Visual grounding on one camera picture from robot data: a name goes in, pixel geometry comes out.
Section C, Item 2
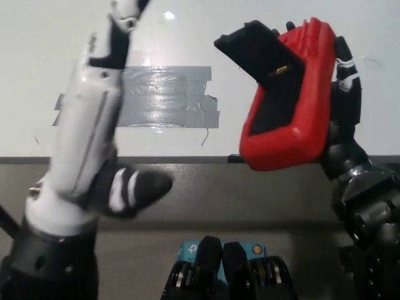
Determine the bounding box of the black metal table leg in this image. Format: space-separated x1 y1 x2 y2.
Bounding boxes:
0 204 20 240

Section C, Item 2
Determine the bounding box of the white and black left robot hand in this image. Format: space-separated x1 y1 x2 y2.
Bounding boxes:
24 0 174 235

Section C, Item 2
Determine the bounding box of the black and teal robot torso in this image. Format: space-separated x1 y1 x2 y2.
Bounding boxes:
161 236 298 300

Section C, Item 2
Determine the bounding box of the red and black digital multimeter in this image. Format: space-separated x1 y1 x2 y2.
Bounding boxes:
214 17 337 172

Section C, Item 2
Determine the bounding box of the grey duct tape patch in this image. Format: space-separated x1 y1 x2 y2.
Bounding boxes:
51 65 221 129

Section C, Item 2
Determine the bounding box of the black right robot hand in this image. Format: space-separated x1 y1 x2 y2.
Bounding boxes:
286 20 373 182

